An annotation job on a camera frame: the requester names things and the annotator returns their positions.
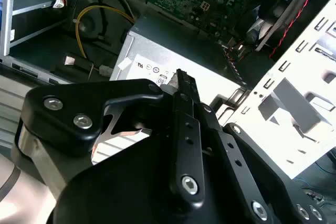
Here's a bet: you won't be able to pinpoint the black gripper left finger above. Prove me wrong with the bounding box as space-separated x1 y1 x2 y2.
20 69 206 211

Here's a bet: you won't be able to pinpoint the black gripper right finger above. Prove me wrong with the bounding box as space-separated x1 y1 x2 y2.
185 71 328 224

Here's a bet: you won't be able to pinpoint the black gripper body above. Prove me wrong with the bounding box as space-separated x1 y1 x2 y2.
52 129 249 224

